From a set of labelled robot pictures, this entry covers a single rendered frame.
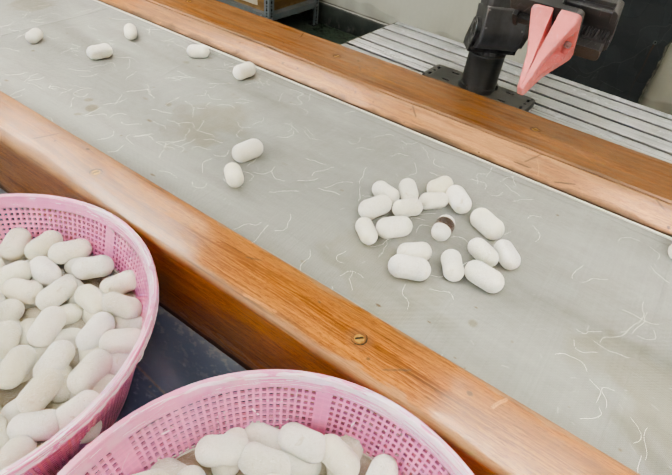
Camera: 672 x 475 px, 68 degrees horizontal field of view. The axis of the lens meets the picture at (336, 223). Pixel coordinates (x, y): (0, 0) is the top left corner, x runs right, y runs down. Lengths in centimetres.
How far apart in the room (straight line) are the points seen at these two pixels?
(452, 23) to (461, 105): 210
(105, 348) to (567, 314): 37
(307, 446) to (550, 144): 45
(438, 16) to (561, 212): 229
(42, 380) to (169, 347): 12
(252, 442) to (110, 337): 13
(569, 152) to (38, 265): 56
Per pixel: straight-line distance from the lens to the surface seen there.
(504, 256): 47
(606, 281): 52
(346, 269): 44
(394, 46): 111
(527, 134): 66
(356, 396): 34
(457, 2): 275
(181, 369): 46
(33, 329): 43
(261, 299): 38
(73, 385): 40
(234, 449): 34
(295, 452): 35
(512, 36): 89
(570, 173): 62
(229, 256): 41
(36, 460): 34
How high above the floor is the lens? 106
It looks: 41 degrees down
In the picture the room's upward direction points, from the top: 7 degrees clockwise
